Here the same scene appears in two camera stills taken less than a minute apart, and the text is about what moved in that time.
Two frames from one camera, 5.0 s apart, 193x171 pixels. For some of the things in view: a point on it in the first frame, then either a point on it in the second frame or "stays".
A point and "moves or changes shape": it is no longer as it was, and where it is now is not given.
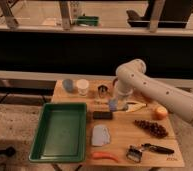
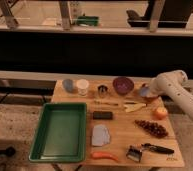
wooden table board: (141, 135) stays
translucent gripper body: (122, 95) -> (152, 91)
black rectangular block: (102, 115) stays
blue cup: (68, 84) stays
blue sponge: (113, 104) moves or changes shape
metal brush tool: (134, 154) stays
